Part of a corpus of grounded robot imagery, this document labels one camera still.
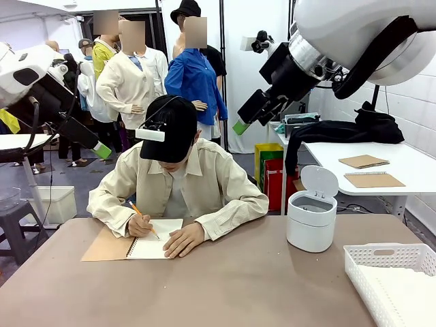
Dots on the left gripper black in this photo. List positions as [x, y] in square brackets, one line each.
[51, 98]

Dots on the person's torso cream jacket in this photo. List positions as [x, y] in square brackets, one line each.
[153, 184]

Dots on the gray tray teal cloth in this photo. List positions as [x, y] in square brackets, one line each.
[301, 121]

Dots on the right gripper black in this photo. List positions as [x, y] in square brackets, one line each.
[282, 71]

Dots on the head-mounted camera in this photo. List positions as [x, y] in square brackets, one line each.
[150, 135]

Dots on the closed brown spiral notebook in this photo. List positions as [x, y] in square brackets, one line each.
[373, 180]

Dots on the yellow pencil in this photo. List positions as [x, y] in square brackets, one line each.
[136, 209]

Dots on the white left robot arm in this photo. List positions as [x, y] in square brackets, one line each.
[20, 64]

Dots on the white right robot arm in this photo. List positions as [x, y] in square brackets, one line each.
[357, 27]

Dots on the white perforated plastic basket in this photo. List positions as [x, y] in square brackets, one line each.
[361, 259]

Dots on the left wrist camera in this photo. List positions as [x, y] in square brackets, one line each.
[59, 69]

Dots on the white pedestal table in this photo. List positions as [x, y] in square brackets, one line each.
[20, 140]

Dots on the white cardigan mannequin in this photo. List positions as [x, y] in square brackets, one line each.
[126, 78]

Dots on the white side table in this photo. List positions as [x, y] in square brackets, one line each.
[391, 150]

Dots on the spiral notebook brown cover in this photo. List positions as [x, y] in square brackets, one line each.
[146, 248]

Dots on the white backdrop screen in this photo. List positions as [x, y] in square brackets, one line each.
[238, 20]

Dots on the black cap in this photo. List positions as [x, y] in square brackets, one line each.
[173, 136]

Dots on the blue shirt mannequin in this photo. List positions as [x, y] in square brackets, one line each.
[194, 75]

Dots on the person's left forearm cream sleeve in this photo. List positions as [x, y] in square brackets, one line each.
[235, 214]

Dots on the white lidded trash bin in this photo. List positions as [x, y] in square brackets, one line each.
[308, 231]

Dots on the black garment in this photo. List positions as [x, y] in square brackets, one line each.
[340, 131]

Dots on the person's left hand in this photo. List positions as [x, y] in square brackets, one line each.
[184, 240]

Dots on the brown cardboard sheet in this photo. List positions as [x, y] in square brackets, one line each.
[362, 161]

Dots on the person's right hand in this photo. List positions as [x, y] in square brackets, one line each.
[139, 226]

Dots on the yellow cloth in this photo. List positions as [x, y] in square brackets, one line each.
[8, 121]

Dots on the clear bowl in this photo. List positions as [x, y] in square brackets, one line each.
[8, 197]

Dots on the white storage bin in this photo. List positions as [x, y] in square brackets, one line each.
[58, 204]

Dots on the person's right forearm cream sleeve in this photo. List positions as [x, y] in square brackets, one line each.
[105, 207]

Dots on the black tee mannequin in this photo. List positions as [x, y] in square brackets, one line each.
[216, 59]

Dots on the dark gray stool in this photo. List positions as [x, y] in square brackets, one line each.
[17, 225]

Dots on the black bucket hat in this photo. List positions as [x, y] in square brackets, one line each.
[185, 8]

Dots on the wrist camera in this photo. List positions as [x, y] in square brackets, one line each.
[59, 69]
[247, 42]

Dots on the gray cap mannequin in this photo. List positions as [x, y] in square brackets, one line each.
[85, 46]

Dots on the yellow jacket mannequin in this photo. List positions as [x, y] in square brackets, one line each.
[100, 56]

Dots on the black backdrop stand pole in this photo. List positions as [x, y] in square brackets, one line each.
[157, 20]
[222, 34]

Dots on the person's head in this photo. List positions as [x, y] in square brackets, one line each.
[173, 168]

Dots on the bald mannequin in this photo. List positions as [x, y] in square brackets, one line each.
[52, 46]

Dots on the yellow bag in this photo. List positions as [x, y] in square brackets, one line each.
[264, 153]

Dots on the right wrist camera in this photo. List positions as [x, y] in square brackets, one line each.
[247, 42]

